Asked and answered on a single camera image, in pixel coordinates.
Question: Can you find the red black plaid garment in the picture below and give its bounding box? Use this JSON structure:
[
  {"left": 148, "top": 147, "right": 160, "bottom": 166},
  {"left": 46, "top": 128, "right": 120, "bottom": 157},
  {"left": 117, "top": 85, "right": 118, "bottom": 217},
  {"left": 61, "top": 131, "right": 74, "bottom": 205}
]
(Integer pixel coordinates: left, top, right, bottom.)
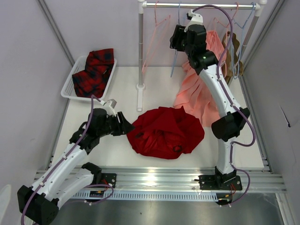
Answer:
[{"left": 72, "top": 48, "right": 114, "bottom": 98}]

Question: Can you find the pink pleated skirt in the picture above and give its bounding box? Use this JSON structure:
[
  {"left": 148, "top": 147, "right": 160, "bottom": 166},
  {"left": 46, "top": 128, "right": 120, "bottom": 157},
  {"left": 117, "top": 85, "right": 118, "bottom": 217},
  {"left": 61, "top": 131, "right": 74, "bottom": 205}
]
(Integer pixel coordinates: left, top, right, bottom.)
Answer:
[{"left": 172, "top": 30, "right": 226, "bottom": 128}]

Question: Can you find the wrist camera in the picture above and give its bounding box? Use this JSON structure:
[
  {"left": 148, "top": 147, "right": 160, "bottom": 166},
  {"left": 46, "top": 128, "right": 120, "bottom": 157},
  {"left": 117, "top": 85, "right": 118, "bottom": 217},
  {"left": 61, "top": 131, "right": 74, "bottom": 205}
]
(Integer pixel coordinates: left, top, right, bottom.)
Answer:
[
  {"left": 184, "top": 10, "right": 203, "bottom": 32},
  {"left": 100, "top": 99, "right": 117, "bottom": 116}
]

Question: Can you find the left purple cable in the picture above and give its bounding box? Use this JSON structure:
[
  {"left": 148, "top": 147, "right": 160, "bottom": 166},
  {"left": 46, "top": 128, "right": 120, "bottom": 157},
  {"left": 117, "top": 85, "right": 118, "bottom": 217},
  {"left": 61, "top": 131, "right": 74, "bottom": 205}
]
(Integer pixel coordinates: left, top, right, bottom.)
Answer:
[{"left": 20, "top": 94, "right": 114, "bottom": 225}]

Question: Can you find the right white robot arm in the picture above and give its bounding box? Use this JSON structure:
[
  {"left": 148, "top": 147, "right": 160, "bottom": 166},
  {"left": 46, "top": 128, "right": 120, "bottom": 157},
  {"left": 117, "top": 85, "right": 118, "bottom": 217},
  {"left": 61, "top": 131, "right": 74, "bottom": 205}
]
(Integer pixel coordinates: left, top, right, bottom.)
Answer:
[{"left": 170, "top": 24, "right": 250, "bottom": 189}]

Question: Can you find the red skirt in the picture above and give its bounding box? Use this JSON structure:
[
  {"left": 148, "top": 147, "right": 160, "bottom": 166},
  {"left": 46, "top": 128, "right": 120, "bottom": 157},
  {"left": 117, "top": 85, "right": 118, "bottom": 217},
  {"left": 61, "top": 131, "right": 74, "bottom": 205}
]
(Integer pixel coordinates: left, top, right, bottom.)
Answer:
[{"left": 127, "top": 107, "right": 205, "bottom": 160}]

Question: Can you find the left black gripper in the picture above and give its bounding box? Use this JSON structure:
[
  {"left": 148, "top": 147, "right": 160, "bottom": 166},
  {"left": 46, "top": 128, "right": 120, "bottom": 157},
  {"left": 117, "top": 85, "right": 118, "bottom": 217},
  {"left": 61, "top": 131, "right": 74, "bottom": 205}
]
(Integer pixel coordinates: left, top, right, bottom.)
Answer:
[{"left": 97, "top": 112, "right": 135, "bottom": 138}]

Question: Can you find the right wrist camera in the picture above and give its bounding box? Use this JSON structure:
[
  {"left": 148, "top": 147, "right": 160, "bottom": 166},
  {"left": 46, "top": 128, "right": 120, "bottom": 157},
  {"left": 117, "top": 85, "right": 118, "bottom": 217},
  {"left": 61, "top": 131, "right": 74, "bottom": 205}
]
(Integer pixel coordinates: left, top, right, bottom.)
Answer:
[{"left": 184, "top": 10, "right": 203, "bottom": 32}]

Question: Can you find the white slotted cable duct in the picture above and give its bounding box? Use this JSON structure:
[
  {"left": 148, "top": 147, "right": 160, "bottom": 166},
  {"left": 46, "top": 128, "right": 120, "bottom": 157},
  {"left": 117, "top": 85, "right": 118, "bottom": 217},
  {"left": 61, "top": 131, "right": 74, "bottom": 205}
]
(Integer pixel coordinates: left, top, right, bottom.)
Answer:
[{"left": 70, "top": 189, "right": 218, "bottom": 202}]

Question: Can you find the brown garment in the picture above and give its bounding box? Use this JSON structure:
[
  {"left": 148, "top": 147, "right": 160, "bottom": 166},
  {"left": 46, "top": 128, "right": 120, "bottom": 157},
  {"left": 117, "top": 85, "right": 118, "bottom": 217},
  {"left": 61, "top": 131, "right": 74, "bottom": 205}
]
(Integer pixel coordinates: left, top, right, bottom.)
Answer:
[{"left": 222, "top": 33, "right": 244, "bottom": 85}]

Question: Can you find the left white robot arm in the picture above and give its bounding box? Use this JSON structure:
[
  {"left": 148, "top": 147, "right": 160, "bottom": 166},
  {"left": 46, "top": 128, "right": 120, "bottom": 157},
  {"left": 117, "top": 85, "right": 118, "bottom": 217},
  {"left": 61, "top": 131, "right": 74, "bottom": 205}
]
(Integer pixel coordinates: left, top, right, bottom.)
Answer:
[{"left": 17, "top": 108, "right": 135, "bottom": 225}]

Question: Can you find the white plastic basket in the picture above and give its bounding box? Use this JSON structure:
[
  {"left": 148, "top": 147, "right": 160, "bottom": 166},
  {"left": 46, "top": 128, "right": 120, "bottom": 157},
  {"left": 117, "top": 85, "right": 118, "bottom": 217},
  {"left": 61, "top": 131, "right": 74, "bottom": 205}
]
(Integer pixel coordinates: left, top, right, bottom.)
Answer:
[{"left": 60, "top": 56, "right": 117, "bottom": 102}]

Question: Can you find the empty pink hanger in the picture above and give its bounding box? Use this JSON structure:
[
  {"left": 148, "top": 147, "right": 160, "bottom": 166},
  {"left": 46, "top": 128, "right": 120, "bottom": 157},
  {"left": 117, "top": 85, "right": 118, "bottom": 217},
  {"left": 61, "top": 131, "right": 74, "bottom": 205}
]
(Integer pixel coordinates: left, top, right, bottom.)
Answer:
[{"left": 142, "top": 0, "right": 171, "bottom": 75}]

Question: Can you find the white metal clothes rack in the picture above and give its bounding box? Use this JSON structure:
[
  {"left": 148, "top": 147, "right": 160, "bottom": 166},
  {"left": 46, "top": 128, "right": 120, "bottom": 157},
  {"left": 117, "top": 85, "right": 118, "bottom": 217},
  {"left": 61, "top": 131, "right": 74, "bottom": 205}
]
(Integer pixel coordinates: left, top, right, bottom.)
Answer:
[{"left": 136, "top": 0, "right": 267, "bottom": 112}]

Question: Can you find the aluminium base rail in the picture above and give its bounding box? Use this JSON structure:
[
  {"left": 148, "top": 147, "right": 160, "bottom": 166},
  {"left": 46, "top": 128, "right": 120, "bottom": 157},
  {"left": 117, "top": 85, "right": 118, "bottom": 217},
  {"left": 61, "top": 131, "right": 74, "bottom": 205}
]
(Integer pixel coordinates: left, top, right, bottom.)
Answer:
[{"left": 101, "top": 166, "right": 287, "bottom": 193}]

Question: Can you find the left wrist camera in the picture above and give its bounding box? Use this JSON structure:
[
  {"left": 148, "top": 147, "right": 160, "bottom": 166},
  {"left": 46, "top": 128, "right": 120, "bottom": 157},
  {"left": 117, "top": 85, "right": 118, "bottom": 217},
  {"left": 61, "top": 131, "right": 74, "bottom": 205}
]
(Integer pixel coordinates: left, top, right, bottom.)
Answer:
[{"left": 100, "top": 99, "right": 117, "bottom": 116}]

